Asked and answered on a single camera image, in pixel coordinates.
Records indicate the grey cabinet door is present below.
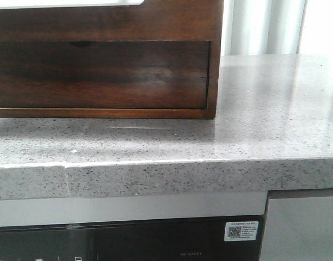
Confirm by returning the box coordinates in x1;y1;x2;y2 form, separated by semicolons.
260;189;333;260

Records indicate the white QR code sticker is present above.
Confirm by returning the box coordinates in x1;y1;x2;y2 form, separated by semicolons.
224;221;259;242

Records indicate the dark wooden drawer cabinet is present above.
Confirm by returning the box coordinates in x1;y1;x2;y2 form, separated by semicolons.
0;1;223;119

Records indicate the white window curtain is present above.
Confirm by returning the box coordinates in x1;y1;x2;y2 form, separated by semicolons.
221;0;333;57

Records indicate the black built-in appliance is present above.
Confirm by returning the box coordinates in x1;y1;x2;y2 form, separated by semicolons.
0;215;264;260

